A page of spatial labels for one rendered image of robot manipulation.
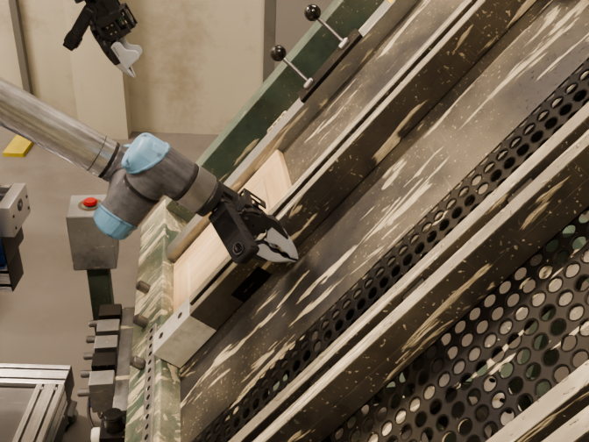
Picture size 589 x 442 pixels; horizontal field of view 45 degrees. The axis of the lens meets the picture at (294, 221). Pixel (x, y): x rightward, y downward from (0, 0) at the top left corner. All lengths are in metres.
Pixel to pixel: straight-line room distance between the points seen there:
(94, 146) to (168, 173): 0.19
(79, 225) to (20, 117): 0.73
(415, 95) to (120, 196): 0.54
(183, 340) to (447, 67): 0.74
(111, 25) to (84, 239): 0.64
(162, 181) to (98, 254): 0.87
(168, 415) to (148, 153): 0.53
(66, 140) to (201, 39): 3.14
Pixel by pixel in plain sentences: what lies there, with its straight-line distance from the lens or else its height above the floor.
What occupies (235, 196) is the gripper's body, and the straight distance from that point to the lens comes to 1.29.
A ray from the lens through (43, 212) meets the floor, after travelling 3.90.
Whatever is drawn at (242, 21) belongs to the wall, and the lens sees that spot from 4.37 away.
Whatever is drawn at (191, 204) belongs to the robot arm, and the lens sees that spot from 1.23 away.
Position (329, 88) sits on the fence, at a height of 1.36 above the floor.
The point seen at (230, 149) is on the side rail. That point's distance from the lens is 1.94.
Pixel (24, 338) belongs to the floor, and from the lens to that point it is 3.09.
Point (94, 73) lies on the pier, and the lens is 4.49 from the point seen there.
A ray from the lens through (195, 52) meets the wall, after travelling 4.45.
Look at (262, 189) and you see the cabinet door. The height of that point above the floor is 1.15.
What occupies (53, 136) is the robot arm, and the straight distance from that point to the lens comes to 1.33.
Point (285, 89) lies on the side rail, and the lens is 1.89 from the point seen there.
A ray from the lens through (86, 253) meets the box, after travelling 2.05.
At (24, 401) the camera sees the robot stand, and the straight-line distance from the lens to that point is 2.52.
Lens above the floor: 1.94
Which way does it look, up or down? 31 degrees down
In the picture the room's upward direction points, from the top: 3 degrees clockwise
